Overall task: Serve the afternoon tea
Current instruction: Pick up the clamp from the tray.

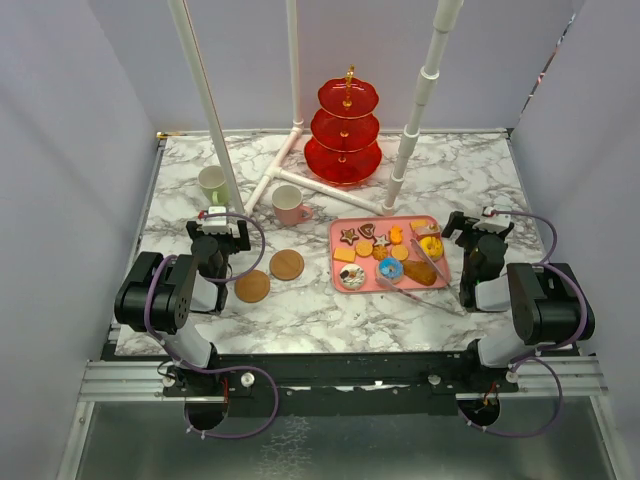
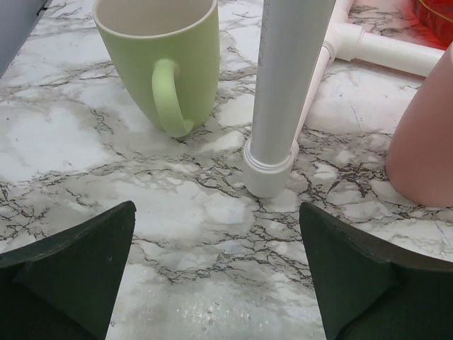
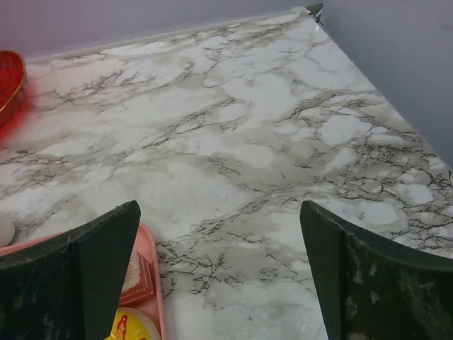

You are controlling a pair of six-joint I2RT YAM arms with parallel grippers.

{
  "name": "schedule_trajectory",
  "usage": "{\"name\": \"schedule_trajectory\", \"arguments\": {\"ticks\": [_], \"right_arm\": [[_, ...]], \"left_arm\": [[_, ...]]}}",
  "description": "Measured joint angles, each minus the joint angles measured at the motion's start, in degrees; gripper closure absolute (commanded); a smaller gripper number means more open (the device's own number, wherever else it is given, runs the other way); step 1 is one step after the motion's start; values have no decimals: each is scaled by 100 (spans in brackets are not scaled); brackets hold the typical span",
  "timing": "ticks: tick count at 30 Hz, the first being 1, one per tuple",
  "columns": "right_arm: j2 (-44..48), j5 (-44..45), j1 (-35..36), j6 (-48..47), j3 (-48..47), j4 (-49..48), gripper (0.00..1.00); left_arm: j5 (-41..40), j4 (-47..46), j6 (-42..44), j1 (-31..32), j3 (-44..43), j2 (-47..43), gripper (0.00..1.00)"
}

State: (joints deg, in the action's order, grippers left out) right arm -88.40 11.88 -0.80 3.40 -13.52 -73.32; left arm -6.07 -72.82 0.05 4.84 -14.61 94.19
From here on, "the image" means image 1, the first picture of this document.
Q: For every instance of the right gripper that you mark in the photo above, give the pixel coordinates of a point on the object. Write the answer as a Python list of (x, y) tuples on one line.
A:
[(459, 221)]

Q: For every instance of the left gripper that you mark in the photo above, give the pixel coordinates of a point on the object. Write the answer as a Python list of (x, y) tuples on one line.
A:
[(237, 243)]

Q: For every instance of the blue frosted donut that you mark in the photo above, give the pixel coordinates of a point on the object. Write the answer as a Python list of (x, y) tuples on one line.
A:
[(390, 269)]

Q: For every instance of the metal tongs pink tips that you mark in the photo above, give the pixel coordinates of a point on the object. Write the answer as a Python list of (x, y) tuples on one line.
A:
[(442, 277)]

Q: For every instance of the white chocolate donut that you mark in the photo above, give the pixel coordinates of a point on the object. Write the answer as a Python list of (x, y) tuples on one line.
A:
[(352, 277)]

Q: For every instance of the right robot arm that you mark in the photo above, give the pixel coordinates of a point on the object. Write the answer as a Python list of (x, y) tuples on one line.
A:
[(548, 308)]

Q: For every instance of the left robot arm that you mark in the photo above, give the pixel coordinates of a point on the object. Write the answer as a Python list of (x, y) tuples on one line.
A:
[(160, 292)]

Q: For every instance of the pink cake slice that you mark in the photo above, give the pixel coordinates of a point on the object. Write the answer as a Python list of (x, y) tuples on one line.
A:
[(431, 230)]

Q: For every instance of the yellow donut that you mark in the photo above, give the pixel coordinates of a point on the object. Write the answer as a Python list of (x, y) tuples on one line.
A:
[(433, 247)]

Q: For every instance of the square cracker biscuit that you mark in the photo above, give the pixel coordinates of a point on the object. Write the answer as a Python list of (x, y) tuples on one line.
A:
[(419, 224)]

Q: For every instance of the lower wooden coaster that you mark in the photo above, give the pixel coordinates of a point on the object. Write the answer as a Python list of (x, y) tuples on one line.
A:
[(253, 287)]

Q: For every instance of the wooden coaster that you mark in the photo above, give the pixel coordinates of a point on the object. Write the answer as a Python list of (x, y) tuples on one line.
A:
[(286, 265), (253, 287)]

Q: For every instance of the brown croissant bread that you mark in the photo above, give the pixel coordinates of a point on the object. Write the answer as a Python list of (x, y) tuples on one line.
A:
[(420, 272)]

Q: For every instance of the upper wooden coaster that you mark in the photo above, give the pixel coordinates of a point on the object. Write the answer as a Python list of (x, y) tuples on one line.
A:
[(286, 265)]

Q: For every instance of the pink serving tray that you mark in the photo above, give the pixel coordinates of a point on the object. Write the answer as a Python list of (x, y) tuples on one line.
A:
[(382, 226)]

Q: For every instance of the green mug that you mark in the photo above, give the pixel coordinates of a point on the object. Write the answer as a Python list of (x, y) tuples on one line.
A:
[(213, 185)]

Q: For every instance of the orange fish cookie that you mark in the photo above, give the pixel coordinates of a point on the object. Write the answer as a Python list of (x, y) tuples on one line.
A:
[(396, 235)]

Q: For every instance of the right round biscuit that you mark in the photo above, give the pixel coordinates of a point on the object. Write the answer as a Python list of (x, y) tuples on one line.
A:
[(400, 252)]

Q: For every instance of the round biscuit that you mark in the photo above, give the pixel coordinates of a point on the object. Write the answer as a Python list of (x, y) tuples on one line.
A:
[(400, 252), (364, 248)]

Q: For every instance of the pink mug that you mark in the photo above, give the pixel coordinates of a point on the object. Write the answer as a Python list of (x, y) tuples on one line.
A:
[(287, 202)]

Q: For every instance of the right star gingerbread cookie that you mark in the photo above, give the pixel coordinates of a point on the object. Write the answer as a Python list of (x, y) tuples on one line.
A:
[(382, 240)]

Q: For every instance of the star gingerbread cookie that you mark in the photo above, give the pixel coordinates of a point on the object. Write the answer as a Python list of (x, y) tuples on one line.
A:
[(349, 236), (382, 240)]

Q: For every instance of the swirl butter cookie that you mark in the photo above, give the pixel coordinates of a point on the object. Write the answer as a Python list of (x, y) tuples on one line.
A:
[(380, 252)]

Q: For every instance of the heart gingerbread cookie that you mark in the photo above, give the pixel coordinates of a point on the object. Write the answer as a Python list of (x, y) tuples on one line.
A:
[(367, 230)]

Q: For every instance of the left round biscuit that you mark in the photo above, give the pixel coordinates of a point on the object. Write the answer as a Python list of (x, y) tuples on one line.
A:
[(364, 248)]

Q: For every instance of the left star gingerbread cookie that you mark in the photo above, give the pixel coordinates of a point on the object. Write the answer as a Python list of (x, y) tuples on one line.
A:
[(349, 236)]

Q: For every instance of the rectangular yellow biscuit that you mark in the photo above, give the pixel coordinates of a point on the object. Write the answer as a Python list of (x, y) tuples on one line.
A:
[(345, 255)]

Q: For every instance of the red three-tier stand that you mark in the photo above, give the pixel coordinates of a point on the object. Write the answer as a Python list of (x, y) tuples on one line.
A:
[(343, 148)]

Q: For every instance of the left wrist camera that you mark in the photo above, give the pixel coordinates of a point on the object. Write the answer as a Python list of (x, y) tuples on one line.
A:
[(214, 220)]

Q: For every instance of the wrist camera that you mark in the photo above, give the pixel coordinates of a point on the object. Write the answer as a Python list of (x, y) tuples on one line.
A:
[(493, 222), (214, 220)]

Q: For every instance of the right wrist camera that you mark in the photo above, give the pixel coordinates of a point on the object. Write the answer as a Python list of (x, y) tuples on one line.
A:
[(493, 222)]

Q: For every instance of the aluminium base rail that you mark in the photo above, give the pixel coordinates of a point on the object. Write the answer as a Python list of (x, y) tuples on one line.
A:
[(435, 373)]

